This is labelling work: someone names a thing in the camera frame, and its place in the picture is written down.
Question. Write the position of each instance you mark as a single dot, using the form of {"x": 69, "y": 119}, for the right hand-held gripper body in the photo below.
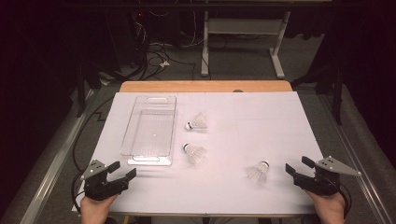
{"x": 327, "y": 183}

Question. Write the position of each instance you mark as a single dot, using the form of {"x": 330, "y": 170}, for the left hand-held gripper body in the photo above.
{"x": 99, "y": 186}

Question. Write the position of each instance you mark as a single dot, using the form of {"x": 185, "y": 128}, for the white shuttlecock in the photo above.
{"x": 195, "y": 153}
{"x": 258, "y": 172}
{"x": 198, "y": 122}

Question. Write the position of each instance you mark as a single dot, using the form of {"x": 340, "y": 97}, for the clear plastic tray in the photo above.
{"x": 149, "y": 130}

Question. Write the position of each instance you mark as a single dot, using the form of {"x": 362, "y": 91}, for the person's left hand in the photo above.
{"x": 95, "y": 211}

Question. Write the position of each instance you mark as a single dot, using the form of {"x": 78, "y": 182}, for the person's right hand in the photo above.
{"x": 331, "y": 208}

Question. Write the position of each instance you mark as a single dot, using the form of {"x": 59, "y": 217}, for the white board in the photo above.
{"x": 249, "y": 130}

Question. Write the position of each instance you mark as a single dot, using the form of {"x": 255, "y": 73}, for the black stand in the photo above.
{"x": 337, "y": 99}
{"x": 81, "y": 90}

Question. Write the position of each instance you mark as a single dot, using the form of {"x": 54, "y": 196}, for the white plug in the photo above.
{"x": 165, "y": 63}

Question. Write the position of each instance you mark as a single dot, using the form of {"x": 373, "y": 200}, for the wooden table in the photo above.
{"x": 205, "y": 86}

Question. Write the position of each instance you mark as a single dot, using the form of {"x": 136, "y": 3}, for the dark curtain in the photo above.
{"x": 31, "y": 77}
{"x": 367, "y": 62}

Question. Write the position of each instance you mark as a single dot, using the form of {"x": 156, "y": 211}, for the white metal stand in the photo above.
{"x": 243, "y": 26}

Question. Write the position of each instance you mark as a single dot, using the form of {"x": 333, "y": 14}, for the dark equipment with red light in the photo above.
{"x": 140, "y": 14}

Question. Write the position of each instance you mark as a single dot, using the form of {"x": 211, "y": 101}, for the aluminium rail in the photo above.
{"x": 56, "y": 165}
{"x": 358, "y": 161}

